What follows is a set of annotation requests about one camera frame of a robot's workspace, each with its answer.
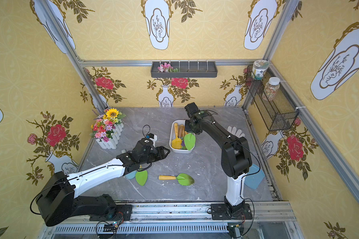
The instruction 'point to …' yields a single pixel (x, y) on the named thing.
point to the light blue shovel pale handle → (131, 175)
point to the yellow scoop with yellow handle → (176, 142)
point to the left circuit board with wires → (110, 227)
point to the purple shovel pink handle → (183, 147)
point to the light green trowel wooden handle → (182, 131)
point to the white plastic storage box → (179, 122)
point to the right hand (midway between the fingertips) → (194, 126)
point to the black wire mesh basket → (278, 112)
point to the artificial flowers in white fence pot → (107, 128)
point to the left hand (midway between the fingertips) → (163, 150)
